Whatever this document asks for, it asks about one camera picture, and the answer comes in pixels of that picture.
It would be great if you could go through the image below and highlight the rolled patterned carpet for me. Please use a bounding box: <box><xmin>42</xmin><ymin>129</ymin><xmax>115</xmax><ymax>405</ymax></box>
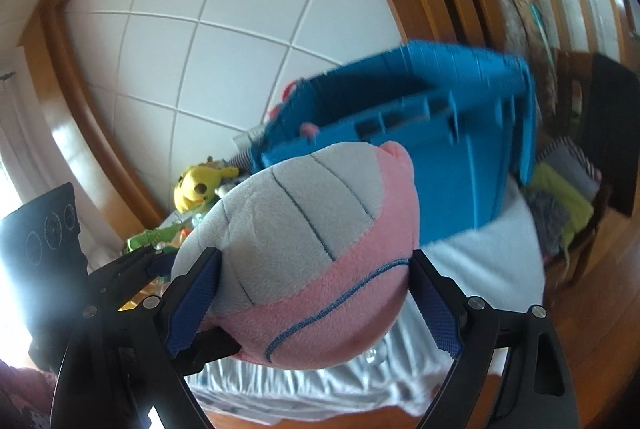
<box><xmin>499</xmin><ymin>0</ymin><xmax>558</xmax><ymax>116</ymax></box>

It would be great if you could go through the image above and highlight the striped shirt brown doll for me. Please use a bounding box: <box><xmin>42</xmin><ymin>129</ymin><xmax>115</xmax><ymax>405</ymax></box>
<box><xmin>227</xmin><ymin>148</ymin><xmax>255</xmax><ymax>173</ymax></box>

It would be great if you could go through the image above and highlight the white striped tablecloth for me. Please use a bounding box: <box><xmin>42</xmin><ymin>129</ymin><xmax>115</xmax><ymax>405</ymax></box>
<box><xmin>186</xmin><ymin>180</ymin><xmax>544</xmax><ymax>425</ymax></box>

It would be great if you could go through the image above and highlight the yellow Pikachu plush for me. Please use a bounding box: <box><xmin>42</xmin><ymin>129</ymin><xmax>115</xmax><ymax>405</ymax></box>
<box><xmin>174</xmin><ymin>157</ymin><xmax>240</xmax><ymax>213</ymax></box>

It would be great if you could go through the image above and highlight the red plastic toy case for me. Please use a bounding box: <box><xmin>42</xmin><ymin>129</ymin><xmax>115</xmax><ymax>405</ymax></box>
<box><xmin>267</xmin><ymin>79</ymin><xmax>302</xmax><ymax>120</ymax></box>

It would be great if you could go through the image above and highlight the black cloth on chair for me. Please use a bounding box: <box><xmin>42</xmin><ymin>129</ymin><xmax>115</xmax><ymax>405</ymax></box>
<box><xmin>580</xmin><ymin>54</ymin><xmax>639</xmax><ymax>217</ymax></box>

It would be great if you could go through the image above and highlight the green frog plush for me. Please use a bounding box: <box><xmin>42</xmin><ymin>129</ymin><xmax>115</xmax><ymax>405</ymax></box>
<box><xmin>126</xmin><ymin>223</ymin><xmax>192</xmax><ymax>253</ymax></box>

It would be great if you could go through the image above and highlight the pink and grey round plush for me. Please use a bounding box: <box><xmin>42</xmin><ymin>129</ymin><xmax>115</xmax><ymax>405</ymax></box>
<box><xmin>171</xmin><ymin>142</ymin><xmax>420</xmax><ymax>369</ymax></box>

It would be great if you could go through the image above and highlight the pink pig plush green shirt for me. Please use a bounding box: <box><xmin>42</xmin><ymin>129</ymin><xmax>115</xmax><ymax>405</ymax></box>
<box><xmin>298</xmin><ymin>122</ymin><xmax>320</xmax><ymax>138</ymax></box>

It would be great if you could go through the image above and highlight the blue plastic storage crate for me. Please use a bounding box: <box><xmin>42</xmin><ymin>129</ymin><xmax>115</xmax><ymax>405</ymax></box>
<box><xmin>251</xmin><ymin>40</ymin><xmax>536</xmax><ymax>243</ymax></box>

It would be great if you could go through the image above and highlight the white wall socket strip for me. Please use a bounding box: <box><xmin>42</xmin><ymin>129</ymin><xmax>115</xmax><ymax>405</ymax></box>
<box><xmin>232</xmin><ymin>123</ymin><xmax>267</xmax><ymax>152</ymax></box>

